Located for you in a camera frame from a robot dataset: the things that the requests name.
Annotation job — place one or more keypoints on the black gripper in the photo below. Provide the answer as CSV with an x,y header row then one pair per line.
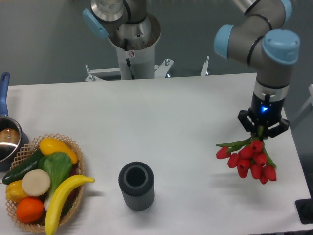
x,y
266,107

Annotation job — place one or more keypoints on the red tulip bouquet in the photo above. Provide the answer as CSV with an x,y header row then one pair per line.
x,y
249,156

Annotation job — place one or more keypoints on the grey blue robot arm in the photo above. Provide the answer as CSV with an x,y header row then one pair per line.
x,y
262,44

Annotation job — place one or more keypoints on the silver robot base column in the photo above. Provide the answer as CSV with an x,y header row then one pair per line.
x,y
131,30

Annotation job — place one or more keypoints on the black device at table edge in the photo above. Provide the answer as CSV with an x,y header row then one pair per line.
x,y
305,210

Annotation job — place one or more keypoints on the dark grey ribbed vase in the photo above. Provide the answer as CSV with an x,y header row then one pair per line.
x,y
136,182

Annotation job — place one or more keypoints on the green bok choy toy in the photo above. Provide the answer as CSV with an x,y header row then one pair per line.
x,y
58,166

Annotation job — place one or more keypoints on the yellow squash toy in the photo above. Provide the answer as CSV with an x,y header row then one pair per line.
x,y
49,146

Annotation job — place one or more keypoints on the yellow plastic banana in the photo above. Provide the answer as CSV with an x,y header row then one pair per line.
x,y
59,197

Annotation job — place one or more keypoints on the round beige disc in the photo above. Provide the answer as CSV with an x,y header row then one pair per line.
x,y
36,182

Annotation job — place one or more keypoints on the woven wicker basket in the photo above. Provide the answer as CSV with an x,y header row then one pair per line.
x,y
71,205

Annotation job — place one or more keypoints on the orange plastic fruit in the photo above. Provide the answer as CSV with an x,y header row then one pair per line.
x,y
29,210

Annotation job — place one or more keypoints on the dark green cucumber toy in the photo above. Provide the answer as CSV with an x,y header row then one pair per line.
x,y
23,168

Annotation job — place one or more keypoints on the yellow bell pepper toy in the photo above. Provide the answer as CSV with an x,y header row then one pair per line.
x,y
15,192

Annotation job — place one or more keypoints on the white metal mounting frame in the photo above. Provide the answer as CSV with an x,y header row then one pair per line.
x,y
160,71

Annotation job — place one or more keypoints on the blue handled saucepan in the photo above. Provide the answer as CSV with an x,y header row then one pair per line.
x,y
12,137

